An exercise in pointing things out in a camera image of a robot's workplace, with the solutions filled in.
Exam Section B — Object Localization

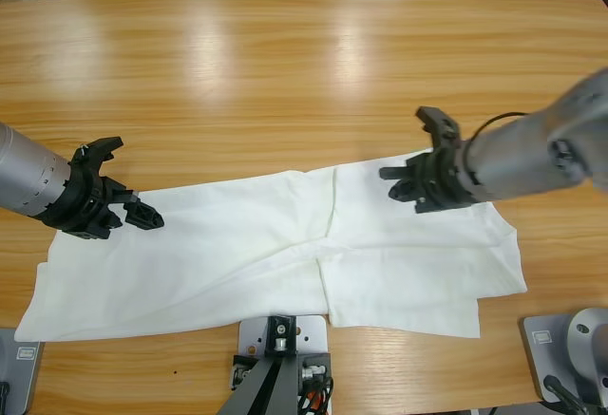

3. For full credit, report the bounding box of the dark camera post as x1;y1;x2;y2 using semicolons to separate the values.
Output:
221;314;301;415

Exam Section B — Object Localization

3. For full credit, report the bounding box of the red cable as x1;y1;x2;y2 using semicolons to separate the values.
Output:
302;386;329;415

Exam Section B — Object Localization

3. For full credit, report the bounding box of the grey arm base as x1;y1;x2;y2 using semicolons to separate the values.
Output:
518;308;608;409
0;329;45;415

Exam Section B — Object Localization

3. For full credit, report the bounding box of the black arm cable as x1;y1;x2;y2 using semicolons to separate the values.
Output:
469;110;529;143

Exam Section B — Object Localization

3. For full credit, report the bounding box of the black corner bracket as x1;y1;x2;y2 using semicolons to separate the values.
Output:
230;351;260;391
297;350;333;390

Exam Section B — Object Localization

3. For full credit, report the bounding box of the white mount plate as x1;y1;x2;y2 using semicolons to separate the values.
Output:
237;314;332;358

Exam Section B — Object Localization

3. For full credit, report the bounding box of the white Unitree t-shirt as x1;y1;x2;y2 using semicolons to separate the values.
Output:
12;147;529;344

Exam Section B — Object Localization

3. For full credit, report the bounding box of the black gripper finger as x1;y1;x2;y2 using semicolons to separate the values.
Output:
123;198;166;233
388;179;428;203
104;206;124;233
378;164;417;182

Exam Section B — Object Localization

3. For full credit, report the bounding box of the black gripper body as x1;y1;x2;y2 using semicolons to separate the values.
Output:
403;142;479;216
40;161;138;243

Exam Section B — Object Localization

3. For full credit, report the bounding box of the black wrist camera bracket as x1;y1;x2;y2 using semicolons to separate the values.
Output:
70;136;124;175
415;105;463;153

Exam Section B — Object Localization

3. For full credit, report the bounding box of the black cable at post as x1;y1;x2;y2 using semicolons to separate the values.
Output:
320;375;337;415

